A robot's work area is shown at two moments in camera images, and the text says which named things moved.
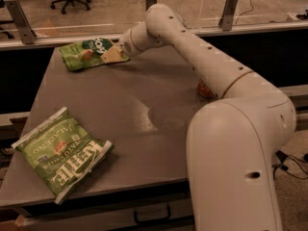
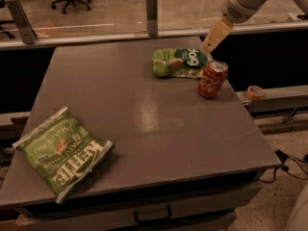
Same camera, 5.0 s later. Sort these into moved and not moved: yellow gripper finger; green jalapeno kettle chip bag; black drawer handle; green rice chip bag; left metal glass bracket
Moved: green rice chip bag; yellow gripper finger
Not moved: black drawer handle; left metal glass bracket; green jalapeno kettle chip bag
